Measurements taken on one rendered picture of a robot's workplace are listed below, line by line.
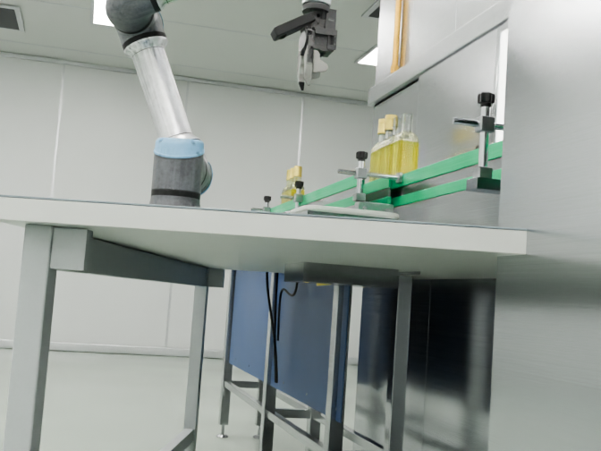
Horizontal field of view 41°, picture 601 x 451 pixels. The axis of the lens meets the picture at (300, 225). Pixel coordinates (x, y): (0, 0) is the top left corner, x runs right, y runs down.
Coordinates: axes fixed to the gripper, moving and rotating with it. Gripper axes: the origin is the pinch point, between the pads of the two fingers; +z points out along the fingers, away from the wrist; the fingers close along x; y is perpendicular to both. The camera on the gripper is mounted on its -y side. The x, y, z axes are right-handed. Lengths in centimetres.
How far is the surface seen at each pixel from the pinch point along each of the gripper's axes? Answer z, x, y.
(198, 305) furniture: 59, 66, -12
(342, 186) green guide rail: 23.5, 12.0, 16.3
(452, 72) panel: -9.3, 2.2, 42.0
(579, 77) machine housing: 25, -108, 8
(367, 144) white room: -111, 590, 224
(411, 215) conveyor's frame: 33.2, -18.5, 24.0
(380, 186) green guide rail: 23.8, 2.9, 23.7
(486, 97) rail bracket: 18, -71, 15
